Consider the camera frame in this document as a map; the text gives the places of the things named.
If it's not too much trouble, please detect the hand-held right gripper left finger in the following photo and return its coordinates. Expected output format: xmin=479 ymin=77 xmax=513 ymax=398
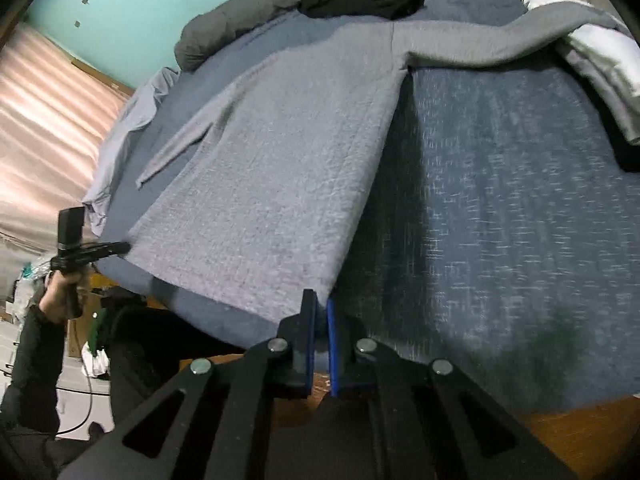
xmin=60 ymin=289 xmax=319 ymax=480

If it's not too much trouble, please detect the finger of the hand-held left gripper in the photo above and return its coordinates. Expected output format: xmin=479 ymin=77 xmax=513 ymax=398
xmin=82 ymin=241 xmax=132 ymax=262

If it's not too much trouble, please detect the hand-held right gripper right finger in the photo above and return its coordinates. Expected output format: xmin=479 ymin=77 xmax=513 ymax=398
xmin=326 ymin=299 xmax=576 ymax=480

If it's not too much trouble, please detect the grey knit sweater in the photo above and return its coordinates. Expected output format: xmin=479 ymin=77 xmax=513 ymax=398
xmin=127 ymin=2 xmax=637 ymax=324

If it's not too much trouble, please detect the person's left forearm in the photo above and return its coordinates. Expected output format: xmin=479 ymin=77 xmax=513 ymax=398
xmin=0 ymin=304 xmax=69 ymax=437

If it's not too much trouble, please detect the person's left hand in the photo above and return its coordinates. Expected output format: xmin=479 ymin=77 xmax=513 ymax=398
xmin=39 ymin=270 xmax=90 ymax=324

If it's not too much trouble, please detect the crumpled plastic bag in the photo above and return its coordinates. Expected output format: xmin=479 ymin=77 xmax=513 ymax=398
xmin=14 ymin=259 xmax=52 ymax=312

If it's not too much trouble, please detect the pink curtain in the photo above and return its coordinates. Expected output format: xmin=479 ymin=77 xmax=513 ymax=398
xmin=0 ymin=22 xmax=134 ymax=282

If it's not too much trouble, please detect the light blue cloth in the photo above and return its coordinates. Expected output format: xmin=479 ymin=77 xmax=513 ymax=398
xmin=81 ymin=66 xmax=182 ymax=237

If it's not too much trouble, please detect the wooden window trim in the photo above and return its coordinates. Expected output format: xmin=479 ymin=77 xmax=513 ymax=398
xmin=69 ymin=56 xmax=136 ymax=99

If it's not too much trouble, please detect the bed with blue sheet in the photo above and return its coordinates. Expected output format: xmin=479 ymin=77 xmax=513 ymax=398
xmin=92 ymin=0 xmax=640 ymax=480

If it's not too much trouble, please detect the dark grey rolled duvet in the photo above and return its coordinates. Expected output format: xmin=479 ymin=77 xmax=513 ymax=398
xmin=174 ymin=0 xmax=532 ymax=72

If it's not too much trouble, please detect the black crumpled garment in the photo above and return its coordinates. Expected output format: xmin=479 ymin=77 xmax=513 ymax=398
xmin=298 ymin=0 xmax=427 ymax=22

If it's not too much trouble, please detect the light grey folded garment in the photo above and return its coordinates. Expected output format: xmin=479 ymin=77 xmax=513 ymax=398
xmin=554 ymin=40 xmax=640 ymax=147

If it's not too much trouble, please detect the white folded shirt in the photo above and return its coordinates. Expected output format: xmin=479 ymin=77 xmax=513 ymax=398
xmin=517 ymin=0 xmax=640 ymax=92

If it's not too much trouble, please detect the black cable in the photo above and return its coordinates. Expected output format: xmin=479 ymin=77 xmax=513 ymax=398
xmin=54 ymin=369 xmax=114 ymax=437

